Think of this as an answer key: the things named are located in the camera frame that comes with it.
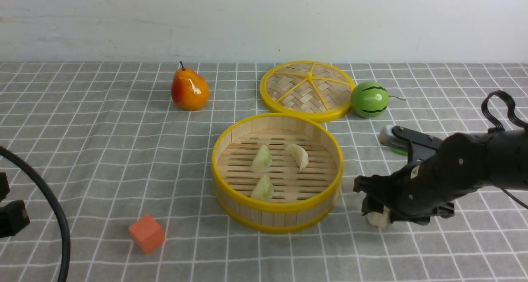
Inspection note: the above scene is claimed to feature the green dumpling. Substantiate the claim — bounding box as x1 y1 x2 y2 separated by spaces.
250 144 272 173
250 175 275 202

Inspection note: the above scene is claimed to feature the bamboo steamer tray yellow rim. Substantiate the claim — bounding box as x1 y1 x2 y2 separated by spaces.
211 113 344 233

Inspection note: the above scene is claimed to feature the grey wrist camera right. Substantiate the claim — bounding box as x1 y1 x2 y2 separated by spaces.
378 125 443 160

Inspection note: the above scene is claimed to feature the orange wooden cube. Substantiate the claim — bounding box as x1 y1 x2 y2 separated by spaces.
128 214 165 254

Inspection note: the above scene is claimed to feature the woven bamboo steamer lid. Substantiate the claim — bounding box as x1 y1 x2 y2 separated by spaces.
258 61 355 123

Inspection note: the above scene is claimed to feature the green wooden cube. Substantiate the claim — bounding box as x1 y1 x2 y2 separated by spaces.
391 148 408 156

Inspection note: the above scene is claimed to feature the green toy watermelon ball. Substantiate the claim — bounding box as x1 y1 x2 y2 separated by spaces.
350 81 406 118

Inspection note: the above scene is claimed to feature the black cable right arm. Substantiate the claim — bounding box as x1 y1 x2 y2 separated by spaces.
481 90 528 211

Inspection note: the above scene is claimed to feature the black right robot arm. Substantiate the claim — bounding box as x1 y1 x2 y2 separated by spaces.
353 126 528 226

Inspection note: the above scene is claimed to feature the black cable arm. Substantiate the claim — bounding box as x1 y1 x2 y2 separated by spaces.
0 146 71 282
481 90 528 211

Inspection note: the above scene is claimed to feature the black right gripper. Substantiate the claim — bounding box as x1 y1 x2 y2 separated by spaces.
353 133 494 226

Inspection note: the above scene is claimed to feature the grey checked tablecloth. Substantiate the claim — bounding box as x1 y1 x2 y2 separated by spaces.
0 62 528 282

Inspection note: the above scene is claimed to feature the orange yellow toy pear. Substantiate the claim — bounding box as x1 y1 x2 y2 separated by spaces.
170 61 210 111

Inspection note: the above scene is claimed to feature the white dumpling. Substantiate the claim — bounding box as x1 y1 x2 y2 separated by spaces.
366 207 391 230
285 143 309 173

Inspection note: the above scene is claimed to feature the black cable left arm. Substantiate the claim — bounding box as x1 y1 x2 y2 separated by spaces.
0 146 71 282

